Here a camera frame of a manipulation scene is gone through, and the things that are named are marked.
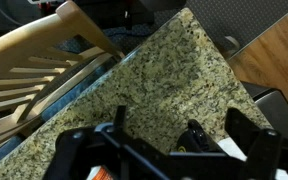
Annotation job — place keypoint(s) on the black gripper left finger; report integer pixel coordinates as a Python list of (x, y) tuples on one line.
[(84, 150)]

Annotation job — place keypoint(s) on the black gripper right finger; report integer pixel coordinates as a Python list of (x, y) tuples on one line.
[(267, 150)]

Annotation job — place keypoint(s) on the white paper sheet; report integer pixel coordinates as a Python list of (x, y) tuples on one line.
[(232, 148)]

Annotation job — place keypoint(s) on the black metal bin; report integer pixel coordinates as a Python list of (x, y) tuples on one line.
[(277, 106)]

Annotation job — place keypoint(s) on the black mug yellow logo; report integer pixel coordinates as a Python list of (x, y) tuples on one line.
[(195, 138)]

